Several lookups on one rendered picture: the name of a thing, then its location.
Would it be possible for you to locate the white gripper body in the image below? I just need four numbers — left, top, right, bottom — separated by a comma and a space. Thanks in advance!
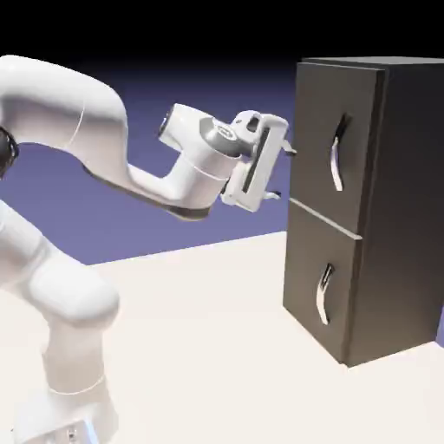
219, 114, 291, 213

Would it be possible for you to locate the dark cabinet door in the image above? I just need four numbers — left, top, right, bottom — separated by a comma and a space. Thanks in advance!
282, 199, 363, 367
290, 62, 387, 240

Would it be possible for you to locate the dark wood cabinet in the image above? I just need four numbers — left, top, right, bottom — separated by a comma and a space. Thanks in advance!
282, 55, 444, 368

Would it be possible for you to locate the curved silver handle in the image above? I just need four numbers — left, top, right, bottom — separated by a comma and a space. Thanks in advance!
329, 113, 352, 193
316, 262, 336, 326

